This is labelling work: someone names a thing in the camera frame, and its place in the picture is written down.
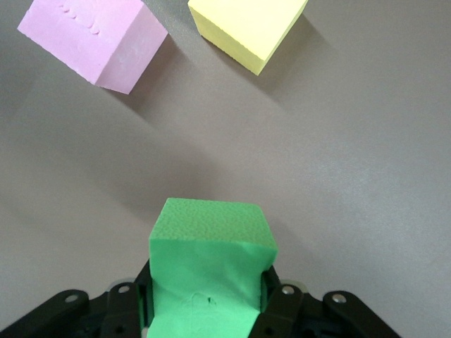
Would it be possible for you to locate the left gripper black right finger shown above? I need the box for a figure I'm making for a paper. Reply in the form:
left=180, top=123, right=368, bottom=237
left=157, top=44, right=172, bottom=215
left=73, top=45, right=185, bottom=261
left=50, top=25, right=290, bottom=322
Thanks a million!
left=248, top=265, right=401, bottom=338

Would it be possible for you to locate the green foam cube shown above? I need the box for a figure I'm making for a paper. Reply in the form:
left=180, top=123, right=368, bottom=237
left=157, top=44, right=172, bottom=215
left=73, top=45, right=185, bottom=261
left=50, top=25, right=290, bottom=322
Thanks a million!
left=147, top=197, right=279, bottom=338

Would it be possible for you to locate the yellow foam cube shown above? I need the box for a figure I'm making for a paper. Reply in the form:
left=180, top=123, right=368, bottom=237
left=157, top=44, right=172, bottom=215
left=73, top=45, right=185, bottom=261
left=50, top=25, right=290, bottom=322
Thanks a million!
left=187, top=0, right=309, bottom=76

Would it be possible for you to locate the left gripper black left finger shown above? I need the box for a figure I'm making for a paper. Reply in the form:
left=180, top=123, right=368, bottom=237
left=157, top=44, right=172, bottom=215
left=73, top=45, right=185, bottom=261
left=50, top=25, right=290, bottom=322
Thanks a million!
left=0, top=260, right=156, bottom=338

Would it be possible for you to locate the pink foam cube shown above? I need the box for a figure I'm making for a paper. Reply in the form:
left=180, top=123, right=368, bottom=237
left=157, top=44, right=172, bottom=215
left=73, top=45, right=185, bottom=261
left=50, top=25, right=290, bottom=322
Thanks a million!
left=16, top=0, right=169, bottom=95

